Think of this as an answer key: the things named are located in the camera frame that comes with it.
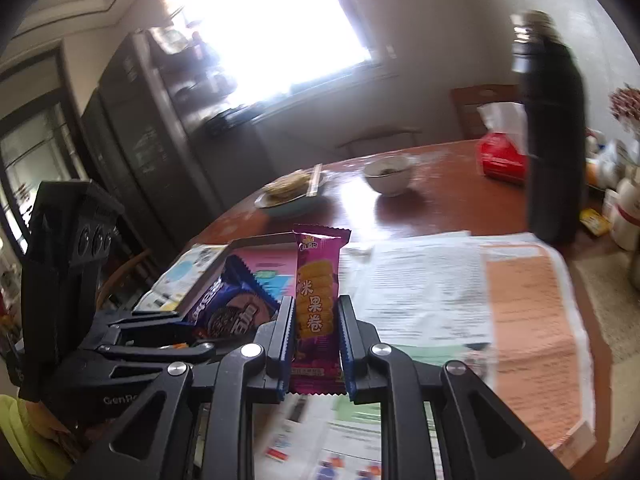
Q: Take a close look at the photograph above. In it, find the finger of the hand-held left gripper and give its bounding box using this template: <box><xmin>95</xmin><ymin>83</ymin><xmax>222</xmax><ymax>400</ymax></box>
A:
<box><xmin>99</xmin><ymin>341</ymin><xmax>222</xmax><ymax>366</ymax></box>
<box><xmin>94</xmin><ymin>310</ymin><xmax>197</xmax><ymax>345</ymax></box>

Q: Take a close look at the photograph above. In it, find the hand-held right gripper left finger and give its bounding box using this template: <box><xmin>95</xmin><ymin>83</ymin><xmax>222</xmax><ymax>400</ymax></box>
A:
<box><xmin>65</xmin><ymin>296</ymin><xmax>297</xmax><ymax>480</ymax></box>

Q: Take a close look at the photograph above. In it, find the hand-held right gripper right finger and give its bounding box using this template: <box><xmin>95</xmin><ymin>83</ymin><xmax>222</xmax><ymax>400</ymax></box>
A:
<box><xmin>337</xmin><ymin>295</ymin><xmax>573</xmax><ymax>480</ymax></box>

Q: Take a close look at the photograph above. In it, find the magenta rice roll packet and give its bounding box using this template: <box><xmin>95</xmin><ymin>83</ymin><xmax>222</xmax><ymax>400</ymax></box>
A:
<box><xmin>291</xmin><ymin>224</ymin><xmax>352</xmax><ymax>395</ymax></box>

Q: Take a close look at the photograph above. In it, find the purple cookie packet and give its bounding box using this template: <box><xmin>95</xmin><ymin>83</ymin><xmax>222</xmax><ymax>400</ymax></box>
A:
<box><xmin>187</xmin><ymin>254</ymin><xmax>281</xmax><ymax>346</ymax></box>

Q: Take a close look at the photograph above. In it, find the shallow box with pink print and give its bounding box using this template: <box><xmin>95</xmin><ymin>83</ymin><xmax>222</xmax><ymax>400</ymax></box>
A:
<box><xmin>177</xmin><ymin>232</ymin><xmax>301</xmax><ymax>321</ymax></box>

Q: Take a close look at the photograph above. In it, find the white newspaper with orange panel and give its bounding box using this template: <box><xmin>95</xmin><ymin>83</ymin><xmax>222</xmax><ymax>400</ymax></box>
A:
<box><xmin>252</xmin><ymin>232</ymin><xmax>596</xmax><ymax>480</ymax></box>

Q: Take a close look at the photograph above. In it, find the dark framed glass door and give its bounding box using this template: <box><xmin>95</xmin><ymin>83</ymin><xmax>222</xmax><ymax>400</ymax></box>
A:
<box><xmin>0</xmin><ymin>55</ymin><xmax>96</xmax><ymax>261</ymax></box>

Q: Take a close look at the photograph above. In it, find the blue plate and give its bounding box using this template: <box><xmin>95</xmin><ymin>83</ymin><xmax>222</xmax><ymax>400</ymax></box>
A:
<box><xmin>254</xmin><ymin>170</ymin><xmax>328</xmax><ymax>218</ymax></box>

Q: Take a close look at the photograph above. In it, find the stack of pancakes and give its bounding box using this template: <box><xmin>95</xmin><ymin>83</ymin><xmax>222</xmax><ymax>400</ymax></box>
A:
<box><xmin>264</xmin><ymin>171</ymin><xmax>313</xmax><ymax>198</ymax></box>

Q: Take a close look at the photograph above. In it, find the yellow-green garment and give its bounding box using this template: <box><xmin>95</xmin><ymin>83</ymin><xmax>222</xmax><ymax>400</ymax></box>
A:
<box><xmin>0</xmin><ymin>394</ymin><xmax>76</xmax><ymax>480</ymax></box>

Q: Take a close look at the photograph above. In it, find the white bowl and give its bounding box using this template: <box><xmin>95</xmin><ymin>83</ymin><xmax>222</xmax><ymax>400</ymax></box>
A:
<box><xmin>363</xmin><ymin>155</ymin><xmax>417</xmax><ymax>197</ymax></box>

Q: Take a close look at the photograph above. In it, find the white low cabinet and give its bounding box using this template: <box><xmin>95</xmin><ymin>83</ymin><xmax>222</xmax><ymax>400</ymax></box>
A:
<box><xmin>250</xmin><ymin>110</ymin><xmax>351</xmax><ymax>176</ymax></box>

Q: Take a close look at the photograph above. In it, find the black appliance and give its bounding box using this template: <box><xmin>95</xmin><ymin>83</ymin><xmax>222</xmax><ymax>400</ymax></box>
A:
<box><xmin>205</xmin><ymin>107</ymin><xmax>261</xmax><ymax>136</ymax></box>

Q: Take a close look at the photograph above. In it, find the red tissue box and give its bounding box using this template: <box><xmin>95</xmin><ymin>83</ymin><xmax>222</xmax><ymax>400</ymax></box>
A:
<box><xmin>476</xmin><ymin>101</ymin><xmax>531</xmax><ymax>181</ymax></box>

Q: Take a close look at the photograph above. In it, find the hanging rack with jars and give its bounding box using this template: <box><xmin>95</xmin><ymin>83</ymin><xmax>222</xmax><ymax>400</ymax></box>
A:
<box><xmin>150</xmin><ymin>5</ymin><xmax>236</xmax><ymax>111</ymax></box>

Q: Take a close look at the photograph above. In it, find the wooden slat-back chair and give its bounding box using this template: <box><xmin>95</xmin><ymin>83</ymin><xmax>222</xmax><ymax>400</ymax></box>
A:
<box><xmin>450</xmin><ymin>84</ymin><xmax>523</xmax><ymax>141</ymax></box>

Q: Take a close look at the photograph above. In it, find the yellowed paper sheet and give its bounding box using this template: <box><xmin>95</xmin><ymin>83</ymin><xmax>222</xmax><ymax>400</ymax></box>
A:
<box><xmin>570</xmin><ymin>250</ymin><xmax>640</xmax><ymax>321</ymax></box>

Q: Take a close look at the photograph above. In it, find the small yellow packet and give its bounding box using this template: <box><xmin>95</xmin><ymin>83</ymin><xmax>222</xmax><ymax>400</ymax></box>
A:
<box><xmin>580</xmin><ymin>208</ymin><xmax>612</xmax><ymax>237</ymax></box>

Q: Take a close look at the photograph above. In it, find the black thermos flask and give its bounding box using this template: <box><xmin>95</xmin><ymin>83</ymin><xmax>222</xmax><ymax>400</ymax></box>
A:
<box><xmin>510</xmin><ymin>10</ymin><xmax>588</xmax><ymax>246</ymax></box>

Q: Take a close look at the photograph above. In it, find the white rabbit figurine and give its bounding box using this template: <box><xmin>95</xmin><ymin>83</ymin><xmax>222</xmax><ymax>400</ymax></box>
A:
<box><xmin>612</xmin><ymin>165</ymin><xmax>640</xmax><ymax>251</ymax></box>

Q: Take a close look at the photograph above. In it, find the window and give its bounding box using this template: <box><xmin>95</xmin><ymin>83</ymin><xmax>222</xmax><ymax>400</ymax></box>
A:
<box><xmin>160</xmin><ymin>0</ymin><xmax>401</xmax><ymax>111</ymax></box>

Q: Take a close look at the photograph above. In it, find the vase of red-white flowers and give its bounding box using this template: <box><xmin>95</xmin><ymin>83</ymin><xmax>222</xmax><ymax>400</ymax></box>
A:
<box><xmin>609</xmin><ymin>85</ymin><xmax>640</xmax><ymax>123</ymax></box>

